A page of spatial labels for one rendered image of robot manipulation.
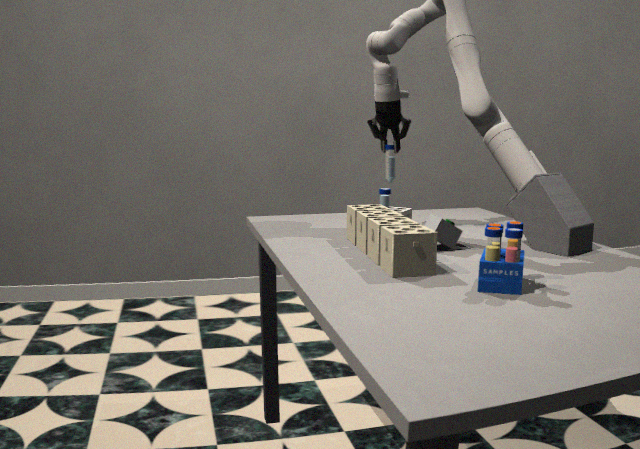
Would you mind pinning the blue sample tube rack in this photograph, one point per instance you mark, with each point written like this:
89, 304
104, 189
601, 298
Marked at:
500, 276

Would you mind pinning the conical tube with orange liquid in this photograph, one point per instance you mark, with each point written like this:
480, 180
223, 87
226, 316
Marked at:
513, 224

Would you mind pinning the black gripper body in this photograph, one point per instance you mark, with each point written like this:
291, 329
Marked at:
384, 109

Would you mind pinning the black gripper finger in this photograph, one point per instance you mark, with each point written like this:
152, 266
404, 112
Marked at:
395, 131
382, 135

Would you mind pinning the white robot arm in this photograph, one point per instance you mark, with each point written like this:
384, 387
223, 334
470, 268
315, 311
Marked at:
518, 164

